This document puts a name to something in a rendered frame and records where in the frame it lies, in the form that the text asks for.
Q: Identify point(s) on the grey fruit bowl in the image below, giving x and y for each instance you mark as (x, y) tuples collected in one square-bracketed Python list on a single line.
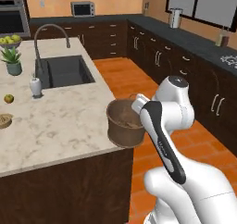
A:
[(10, 45)]

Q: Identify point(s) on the black framed window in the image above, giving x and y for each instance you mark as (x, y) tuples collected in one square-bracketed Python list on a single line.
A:
[(203, 2)]

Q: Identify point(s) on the dark brown bottle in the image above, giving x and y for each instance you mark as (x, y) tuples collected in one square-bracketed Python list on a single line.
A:
[(225, 41)]

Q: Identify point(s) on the brown woven basket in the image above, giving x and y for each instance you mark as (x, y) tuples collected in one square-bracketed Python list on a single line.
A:
[(123, 132)]

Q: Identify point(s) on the pale green bottle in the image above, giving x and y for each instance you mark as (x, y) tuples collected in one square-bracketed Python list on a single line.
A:
[(219, 39)]

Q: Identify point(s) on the steel kettle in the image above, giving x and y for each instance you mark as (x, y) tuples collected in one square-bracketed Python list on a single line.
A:
[(175, 18)]

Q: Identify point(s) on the white soap dispenser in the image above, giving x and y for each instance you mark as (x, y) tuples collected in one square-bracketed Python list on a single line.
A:
[(35, 87)]

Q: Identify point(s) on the green apple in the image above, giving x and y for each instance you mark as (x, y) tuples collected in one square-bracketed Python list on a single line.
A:
[(8, 39), (2, 40), (9, 98), (16, 38)]

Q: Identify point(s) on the dark undermount sink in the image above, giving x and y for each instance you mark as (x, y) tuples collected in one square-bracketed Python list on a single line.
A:
[(66, 72)]

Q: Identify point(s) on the tan wicker dish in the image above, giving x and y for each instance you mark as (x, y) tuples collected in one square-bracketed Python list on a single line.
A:
[(4, 120)]

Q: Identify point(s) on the silver toaster oven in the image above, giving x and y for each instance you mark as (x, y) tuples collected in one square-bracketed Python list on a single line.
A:
[(82, 9)]

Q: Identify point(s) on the green plant in grey pot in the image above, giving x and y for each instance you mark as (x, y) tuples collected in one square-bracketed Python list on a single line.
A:
[(13, 64)]

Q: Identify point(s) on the dark wood island cabinet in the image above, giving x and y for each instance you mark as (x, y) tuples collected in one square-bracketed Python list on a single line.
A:
[(68, 190)]

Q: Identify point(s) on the grey arched tap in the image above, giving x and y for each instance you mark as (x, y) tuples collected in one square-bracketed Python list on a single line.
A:
[(37, 48)]

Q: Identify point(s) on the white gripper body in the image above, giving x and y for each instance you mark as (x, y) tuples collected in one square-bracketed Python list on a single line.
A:
[(139, 102)]

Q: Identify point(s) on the white wall outlet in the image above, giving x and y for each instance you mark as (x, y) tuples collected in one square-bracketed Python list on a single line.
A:
[(146, 5), (42, 3)]

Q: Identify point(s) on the hob with white grates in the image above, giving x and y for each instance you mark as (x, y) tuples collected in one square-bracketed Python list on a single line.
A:
[(230, 61)]

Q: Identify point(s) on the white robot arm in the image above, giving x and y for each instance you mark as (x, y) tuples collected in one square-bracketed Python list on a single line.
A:
[(185, 116)]

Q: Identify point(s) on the steel wall oven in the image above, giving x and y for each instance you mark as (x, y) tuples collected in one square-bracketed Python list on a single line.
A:
[(12, 19)]

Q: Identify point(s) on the dark wood cabinet run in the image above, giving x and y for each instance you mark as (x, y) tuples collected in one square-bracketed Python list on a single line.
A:
[(98, 38), (185, 70)]

